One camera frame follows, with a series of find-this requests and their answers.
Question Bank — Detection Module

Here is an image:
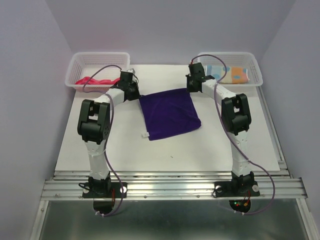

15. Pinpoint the light blue dotted towel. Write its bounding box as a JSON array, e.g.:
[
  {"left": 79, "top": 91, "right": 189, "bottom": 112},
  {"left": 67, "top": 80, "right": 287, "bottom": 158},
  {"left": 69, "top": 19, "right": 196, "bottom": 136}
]
[{"left": 204, "top": 65, "right": 250, "bottom": 84}]

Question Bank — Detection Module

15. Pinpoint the purple towel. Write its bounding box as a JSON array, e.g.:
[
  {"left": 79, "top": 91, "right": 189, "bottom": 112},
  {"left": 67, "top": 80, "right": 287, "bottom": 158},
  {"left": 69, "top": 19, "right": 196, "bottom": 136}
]
[{"left": 139, "top": 88, "right": 202, "bottom": 141}]

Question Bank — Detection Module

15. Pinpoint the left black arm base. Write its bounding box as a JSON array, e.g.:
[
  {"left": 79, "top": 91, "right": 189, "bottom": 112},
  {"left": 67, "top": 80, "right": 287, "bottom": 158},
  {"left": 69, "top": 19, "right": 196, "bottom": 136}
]
[{"left": 78, "top": 182, "right": 128, "bottom": 217}]

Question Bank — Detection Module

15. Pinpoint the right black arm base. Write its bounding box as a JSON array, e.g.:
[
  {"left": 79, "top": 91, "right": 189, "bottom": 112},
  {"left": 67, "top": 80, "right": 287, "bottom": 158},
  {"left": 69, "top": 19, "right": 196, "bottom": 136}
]
[{"left": 212, "top": 181, "right": 261, "bottom": 214}]

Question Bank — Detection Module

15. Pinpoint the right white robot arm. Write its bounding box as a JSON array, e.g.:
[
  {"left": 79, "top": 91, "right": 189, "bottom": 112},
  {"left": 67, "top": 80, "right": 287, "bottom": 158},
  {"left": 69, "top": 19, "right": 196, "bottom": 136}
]
[{"left": 186, "top": 62, "right": 254, "bottom": 195}]

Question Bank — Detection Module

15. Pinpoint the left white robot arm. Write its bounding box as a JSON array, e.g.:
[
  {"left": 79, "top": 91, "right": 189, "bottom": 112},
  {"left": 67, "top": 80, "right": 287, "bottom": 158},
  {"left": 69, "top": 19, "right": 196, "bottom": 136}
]
[{"left": 77, "top": 71, "right": 141, "bottom": 197}]

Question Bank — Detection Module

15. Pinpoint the pink towel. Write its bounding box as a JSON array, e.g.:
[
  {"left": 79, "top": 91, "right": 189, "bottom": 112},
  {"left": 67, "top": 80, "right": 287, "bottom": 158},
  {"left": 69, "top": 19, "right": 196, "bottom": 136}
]
[{"left": 75, "top": 76, "right": 120, "bottom": 85}]

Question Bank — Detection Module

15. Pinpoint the right white plastic basket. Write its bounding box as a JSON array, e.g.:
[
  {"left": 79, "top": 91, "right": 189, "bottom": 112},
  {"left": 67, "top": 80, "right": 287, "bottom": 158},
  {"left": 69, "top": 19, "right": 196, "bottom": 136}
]
[{"left": 195, "top": 52, "right": 263, "bottom": 95}]

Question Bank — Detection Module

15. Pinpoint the white plastic basket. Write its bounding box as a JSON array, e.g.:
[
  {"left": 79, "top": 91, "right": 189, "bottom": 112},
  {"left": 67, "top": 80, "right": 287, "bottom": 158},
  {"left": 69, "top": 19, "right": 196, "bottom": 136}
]
[
  {"left": 195, "top": 52, "right": 263, "bottom": 95},
  {"left": 65, "top": 52, "right": 131, "bottom": 92}
]

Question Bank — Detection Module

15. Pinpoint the left white plastic basket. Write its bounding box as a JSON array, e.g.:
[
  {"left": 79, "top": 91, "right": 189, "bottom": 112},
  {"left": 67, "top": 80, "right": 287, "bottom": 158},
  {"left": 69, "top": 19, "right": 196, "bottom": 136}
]
[{"left": 65, "top": 52, "right": 131, "bottom": 92}]

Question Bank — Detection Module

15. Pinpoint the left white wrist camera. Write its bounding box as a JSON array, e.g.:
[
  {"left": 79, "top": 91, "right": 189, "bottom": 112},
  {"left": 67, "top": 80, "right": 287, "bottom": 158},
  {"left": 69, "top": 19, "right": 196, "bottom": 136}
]
[{"left": 126, "top": 68, "right": 136, "bottom": 75}]

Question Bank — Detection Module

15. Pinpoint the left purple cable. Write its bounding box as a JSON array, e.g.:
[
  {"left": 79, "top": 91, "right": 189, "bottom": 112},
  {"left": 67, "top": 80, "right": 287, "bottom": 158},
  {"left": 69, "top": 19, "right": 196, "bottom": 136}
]
[{"left": 82, "top": 65, "right": 125, "bottom": 218}]

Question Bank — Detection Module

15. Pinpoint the aluminium mounting rail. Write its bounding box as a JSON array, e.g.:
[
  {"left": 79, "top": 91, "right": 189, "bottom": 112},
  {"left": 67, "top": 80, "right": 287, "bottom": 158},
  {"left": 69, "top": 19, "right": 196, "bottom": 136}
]
[{"left": 41, "top": 169, "right": 308, "bottom": 201}]

